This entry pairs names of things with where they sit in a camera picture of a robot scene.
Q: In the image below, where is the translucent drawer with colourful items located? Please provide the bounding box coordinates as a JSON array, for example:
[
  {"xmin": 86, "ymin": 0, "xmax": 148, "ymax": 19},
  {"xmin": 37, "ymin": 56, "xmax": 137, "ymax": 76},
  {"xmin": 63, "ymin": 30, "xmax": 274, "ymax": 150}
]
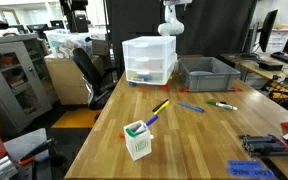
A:
[{"xmin": 126, "ymin": 68, "xmax": 178, "ymax": 84}]

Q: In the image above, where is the translucent drawer with white marker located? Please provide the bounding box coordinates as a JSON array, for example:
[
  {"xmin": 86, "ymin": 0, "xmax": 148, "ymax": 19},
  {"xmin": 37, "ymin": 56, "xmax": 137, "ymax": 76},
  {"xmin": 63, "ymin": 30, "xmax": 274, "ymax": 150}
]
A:
[{"xmin": 123, "ymin": 41, "xmax": 178, "ymax": 59}]

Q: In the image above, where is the clear plastic storage bin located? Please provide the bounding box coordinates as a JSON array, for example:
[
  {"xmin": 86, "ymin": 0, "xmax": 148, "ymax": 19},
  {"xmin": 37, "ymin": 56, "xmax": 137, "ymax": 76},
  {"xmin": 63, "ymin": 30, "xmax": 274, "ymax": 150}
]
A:
[{"xmin": 45, "ymin": 29, "xmax": 93, "ymax": 59}]

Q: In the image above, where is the black equipment tower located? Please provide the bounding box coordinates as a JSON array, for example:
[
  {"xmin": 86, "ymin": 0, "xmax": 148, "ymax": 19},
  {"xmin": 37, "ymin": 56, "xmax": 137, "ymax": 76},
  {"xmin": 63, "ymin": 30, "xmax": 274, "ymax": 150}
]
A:
[{"xmin": 59, "ymin": 0, "xmax": 92, "ymax": 34}]

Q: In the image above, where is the black marker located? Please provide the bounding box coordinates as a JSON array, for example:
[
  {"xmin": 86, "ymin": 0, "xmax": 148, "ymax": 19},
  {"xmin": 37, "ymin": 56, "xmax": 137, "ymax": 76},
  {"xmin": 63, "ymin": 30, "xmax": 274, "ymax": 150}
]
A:
[{"xmin": 151, "ymin": 98, "xmax": 169, "ymax": 112}]

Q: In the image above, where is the purple capped marker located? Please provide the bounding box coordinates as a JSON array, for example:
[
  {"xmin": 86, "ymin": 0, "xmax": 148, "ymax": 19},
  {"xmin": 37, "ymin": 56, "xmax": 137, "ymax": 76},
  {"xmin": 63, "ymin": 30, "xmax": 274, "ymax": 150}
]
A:
[{"xmin": 135, "ymin": 115, "xmax": 159, "ymax": 134}]

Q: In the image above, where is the small black box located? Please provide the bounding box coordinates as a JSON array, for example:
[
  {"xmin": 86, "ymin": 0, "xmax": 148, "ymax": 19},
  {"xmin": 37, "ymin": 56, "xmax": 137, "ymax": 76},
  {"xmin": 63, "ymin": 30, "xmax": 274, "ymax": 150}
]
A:
[{"xmin": 258, "ymin": 60, "xmax": 284, "ymax": 72}]

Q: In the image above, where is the orange floor mat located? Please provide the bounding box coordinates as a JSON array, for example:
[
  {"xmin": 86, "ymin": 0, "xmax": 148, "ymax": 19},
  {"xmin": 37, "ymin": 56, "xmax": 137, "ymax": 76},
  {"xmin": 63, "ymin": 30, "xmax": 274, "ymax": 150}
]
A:
[{"xmin": 50, "ymin": 108, "xmax": 102, "ymax": 130}]

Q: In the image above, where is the grey metal cart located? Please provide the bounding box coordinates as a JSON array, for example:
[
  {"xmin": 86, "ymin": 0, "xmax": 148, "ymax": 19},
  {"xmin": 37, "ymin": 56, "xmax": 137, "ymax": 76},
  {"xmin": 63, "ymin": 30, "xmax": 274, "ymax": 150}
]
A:
[{"xmin": 0, "ymin": 128, "xmax": 57, "ymax": 180}]

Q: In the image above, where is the black office chair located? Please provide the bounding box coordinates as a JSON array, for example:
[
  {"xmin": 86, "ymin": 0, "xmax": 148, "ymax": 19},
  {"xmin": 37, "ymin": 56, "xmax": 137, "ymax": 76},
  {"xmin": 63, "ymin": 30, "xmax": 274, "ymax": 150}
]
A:
[{"xmin": 72, "ymin": 47, "xmax": 120, "ymax": 111}]

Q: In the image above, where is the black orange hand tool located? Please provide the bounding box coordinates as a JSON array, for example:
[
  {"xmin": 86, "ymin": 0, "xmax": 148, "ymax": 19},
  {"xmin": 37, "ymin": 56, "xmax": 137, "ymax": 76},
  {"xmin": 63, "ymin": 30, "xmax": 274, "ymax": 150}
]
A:
[{"xmin": 18, "ymin": 138, "xmax": 57, "ymax": 167}]

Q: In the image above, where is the grey plastic bin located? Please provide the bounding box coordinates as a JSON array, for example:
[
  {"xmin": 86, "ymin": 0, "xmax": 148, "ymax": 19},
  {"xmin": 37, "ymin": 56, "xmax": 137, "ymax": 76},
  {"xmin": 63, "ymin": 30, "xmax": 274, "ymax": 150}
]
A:
[{"xmin": 177, "ymin": 56, "xmax": 242, "ymax": 93}]

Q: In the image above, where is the green marker in cup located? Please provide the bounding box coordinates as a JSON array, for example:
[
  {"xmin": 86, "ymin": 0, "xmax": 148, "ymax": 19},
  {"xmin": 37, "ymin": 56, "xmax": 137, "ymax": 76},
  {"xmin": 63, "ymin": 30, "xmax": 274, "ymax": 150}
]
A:
[{"xmin": 125, "ymin": 126, "xmax": 138, "ymax": 138}]

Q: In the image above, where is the yellow highlighter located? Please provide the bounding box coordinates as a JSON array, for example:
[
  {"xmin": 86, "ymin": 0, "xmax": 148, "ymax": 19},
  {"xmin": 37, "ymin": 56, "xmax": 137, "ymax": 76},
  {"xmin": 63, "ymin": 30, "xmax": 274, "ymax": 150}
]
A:
[{"xmin": 153, "ymin": 100, "xmax": 171, "ymax": 116}]

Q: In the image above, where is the green capped white marker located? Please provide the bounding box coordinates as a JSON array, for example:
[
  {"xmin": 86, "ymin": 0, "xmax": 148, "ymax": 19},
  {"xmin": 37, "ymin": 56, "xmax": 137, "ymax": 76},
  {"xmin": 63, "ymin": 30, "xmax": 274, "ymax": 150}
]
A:
[{"xmin": 206, "ymin": 100, "xmax": 238, "ymax": 112}]

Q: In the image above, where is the wooden side desk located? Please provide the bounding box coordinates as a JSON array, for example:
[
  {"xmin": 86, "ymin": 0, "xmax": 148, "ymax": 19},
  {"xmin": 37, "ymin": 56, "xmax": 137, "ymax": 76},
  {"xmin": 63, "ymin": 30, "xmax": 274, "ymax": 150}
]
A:
[{"xmin": 220, "ymin": 52, "xmax": 288, "ymax": 98}]

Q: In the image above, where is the blue tape label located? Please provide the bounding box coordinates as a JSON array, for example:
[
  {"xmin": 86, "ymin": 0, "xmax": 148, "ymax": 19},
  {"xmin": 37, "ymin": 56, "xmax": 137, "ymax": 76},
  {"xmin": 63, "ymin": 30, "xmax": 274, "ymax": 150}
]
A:
[
  {"xmin": 227, "ymin": 160, "xmax": 263, "ymax": 169},
  {"xmin": 227, "ymin": 167, "xmax": 278, "ymax": 180}
]

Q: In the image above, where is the white square pen cup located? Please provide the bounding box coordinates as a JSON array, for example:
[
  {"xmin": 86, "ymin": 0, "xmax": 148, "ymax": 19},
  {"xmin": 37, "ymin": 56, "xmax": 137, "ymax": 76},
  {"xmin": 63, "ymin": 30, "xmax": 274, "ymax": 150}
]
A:
[{"xmin": 123, "ymin": 119, "xmax": 153, "ymax": 162}]

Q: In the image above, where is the white plastic drawer cabinet frame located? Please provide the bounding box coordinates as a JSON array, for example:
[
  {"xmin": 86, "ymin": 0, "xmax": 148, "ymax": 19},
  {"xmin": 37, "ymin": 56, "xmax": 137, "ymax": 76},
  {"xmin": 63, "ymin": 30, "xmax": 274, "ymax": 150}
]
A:
[{"xmin": 121, "ymin": 35, "xmax": 178, "ymax": 86}]

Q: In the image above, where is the grey metal cabinet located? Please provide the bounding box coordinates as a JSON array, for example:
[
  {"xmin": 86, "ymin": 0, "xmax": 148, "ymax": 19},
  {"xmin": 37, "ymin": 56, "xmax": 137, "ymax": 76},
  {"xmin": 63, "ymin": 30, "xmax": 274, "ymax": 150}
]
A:
[{"xmin": 0, "ymin": 33, "xmax": 60, "ymax": 134}]

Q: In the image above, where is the black curtain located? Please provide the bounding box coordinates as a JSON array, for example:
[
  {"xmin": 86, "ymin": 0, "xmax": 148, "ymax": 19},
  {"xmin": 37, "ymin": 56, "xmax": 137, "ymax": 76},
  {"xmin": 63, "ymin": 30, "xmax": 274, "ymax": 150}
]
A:
[{"xmin": 105, "ymin": 0, "xmax": 258, "ymax": 58}]

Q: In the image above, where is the blue pen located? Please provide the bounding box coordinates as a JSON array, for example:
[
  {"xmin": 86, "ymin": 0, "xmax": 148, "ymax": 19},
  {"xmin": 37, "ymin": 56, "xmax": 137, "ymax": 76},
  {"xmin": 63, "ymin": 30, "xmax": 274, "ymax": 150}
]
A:
[{"xmin": 178, "ymin": 101, "xmax": 205, "ymax": 114}]

